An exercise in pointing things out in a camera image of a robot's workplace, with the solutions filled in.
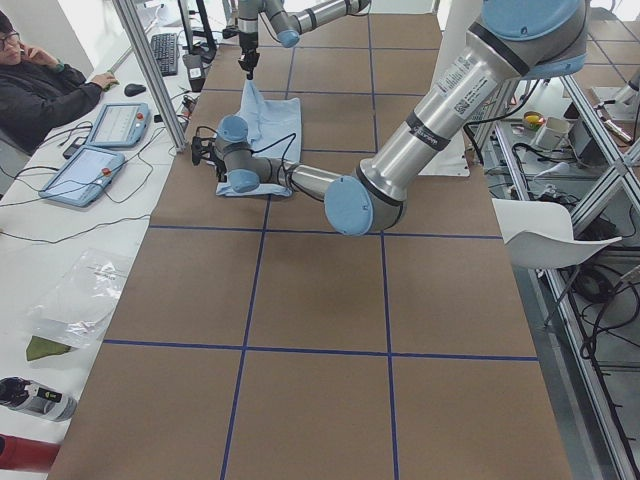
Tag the blue teach pendant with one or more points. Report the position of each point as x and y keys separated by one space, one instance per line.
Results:
x=84 y=176
x=119 y=125

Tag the upper blue teach pendant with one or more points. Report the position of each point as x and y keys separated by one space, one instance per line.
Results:
x=119 y=125

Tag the light blue button-up shirt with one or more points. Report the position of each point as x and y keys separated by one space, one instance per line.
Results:
x=273 y=127

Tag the green cloth piece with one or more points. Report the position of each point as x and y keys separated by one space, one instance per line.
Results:
x=39 y=348

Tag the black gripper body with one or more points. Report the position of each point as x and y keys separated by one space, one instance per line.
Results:
x=218 y=172
x=247 y=44

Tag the black keyboard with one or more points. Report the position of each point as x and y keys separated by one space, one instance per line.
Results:
x=164 y=47

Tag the grey aluminium frame post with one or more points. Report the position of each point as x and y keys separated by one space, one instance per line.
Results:
x=135 y=31

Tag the white moulded chair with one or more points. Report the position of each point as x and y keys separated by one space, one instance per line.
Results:
x=539 y=235

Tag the clear plastic bag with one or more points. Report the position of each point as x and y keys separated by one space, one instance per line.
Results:
x=77 y=310

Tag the black grey device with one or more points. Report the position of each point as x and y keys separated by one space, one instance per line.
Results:
x=33 y=398

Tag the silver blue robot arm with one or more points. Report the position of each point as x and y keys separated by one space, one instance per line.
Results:
x=288 y=27
x=508 y=40

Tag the black computer mouse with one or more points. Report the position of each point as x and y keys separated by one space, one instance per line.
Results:
x=132 y=89

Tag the seated person in black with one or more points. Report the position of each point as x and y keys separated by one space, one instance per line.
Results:
x=39 y=92

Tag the lower blue teach pendant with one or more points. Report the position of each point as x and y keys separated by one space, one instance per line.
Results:
x=84 y=176

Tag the white square cup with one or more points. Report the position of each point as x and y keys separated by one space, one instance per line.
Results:
x=551 y=133

